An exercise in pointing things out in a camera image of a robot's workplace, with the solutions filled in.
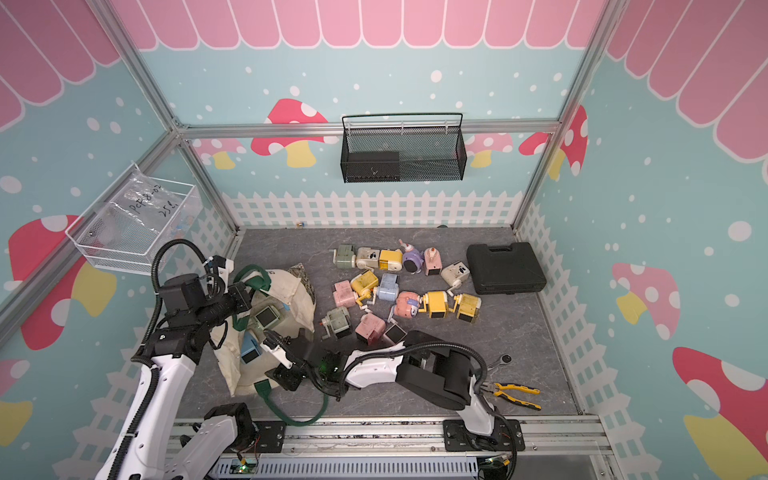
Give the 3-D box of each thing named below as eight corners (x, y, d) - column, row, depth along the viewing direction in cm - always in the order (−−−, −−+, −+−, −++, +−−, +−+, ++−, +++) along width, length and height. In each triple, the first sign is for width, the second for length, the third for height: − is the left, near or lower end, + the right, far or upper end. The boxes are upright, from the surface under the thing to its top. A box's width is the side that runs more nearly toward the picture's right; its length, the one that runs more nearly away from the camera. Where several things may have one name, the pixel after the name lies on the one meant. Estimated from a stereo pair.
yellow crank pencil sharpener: (344, 295, 102) (343, 289, 99) (365, 274, 108) (365, 267, 104) (360, 306, 99) (359, 300, 96) (381, 283, 105) (380, 277, 102)
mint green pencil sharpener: (322, 338, 92) (319, 331, 88) (326, 314, 97) (323, 306, 94) (350, 338, 92) (348, 331, 89) (352, 314, 97) (351, 306, 94)
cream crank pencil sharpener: (450, 296, 102) (452, 289, 99) (438, 274, 108) (440, 267, 105) (474, 288, 104) (477, 282, 101) (461, 267, 110) (463, 260, 107)
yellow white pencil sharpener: (428, 318, 96) (429, 313, 94) (426, 296, 102) (427, 291, 99) (447, 318, 96) (449, 313, 94) (444, 296, 102) (446, 291, 99)
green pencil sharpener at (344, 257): (330, 271, 109) (327, 261, 105) (332, 254, 114) (330, 244, 110) (355, 271, 109) (353, 261, 105) (356, 254, 114) (355, 244, 110)
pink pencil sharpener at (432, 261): (424, 277, 107) (426, 264, 101) (423, 259, 112) (425, 246, 106) (440, 277, 107) (443, 264, 101) (438, 259, 112) (440, 246, 106)
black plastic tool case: (475, 297, 103) (479, 286, 97) (466, 253, 115) (469, 242, 110) (540, 297, 103) (548, 286, 97) (524, 253, 115) (530, 242, 110)
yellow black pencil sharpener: (447, 313, 98) (448, 307, 95) (456, 294, 102) (458, 288, 99) (472, 325, 95) (474, 319, 92) (480, 304, 100) (483, 299, 97)
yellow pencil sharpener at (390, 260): (379, 271, 108) (379, 265, 106) (380, 255, 113) (379, 249, 110) (402, 271, 108) (402, 265, 106) (402, 255, 113) (402, 249, 110)
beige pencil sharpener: (353, 267, 110) (352, 260, 106) (361, 252, 114) (360, 245, 111) (374, 273, 108) (374, 265, 105) (381, 257, 113) (380, 250, 109)
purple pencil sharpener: (405, 276, 108) (406, 264, 102) (400, 252, 116) (401, 239, 110) (423, 274, 109) (425, 262, 103) (417, 250, 116) (418, 237, 110)
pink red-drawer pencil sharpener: (383, 342, 90) (383, 333, 85) (394, 331, 93) (394, 322, 88) (395, 353, 88) (395, 344, 83) (406, 341, 91) (407, 332, 86)
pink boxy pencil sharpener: (334, 310, 98) (331, 303, 95) (337, 288, 104) (335, 280, 100) (355, 310, 98) (353, 303, 95) (357, 288, 104) (355, 280, 100)
